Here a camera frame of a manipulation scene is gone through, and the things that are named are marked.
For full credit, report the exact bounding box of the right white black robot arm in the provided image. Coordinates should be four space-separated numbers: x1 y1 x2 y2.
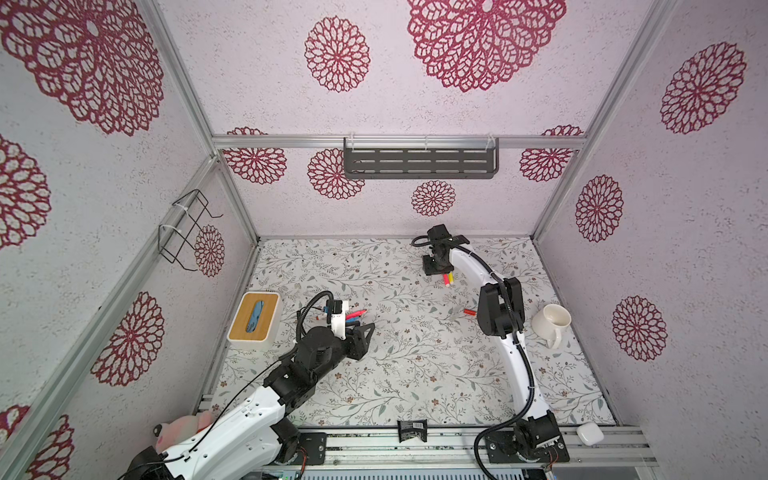
411 235 570 465

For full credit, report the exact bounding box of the wooden lid tissue box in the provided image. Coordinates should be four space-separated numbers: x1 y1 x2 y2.
227 291 282 350

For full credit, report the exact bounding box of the white small puck device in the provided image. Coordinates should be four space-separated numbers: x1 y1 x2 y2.
576 422 605 447

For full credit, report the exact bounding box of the dark grey wall shelf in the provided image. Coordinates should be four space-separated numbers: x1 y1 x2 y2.
342 137 499 180

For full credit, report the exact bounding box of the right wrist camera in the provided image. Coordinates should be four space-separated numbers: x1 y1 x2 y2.
427 224 470 248

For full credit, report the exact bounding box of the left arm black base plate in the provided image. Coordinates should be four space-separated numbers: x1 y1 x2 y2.
267 432 328 467

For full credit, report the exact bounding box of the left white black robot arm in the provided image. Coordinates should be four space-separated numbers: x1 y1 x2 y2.
122 323 375 479

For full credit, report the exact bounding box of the white ceramic mug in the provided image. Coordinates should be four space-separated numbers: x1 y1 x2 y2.
531 304 572 349

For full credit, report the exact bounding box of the small black clip bracket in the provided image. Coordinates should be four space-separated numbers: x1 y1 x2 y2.
397 419 428 443

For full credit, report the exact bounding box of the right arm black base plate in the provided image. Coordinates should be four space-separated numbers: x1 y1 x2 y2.
483 430 571 465

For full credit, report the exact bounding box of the black wire wall rack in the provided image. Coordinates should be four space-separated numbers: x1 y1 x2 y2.
156 189 225 277

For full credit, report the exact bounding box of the pink plush toy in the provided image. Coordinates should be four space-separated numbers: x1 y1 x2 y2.
153 411 214 453

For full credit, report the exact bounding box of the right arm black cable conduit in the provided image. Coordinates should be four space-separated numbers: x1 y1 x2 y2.
410 233 538 480

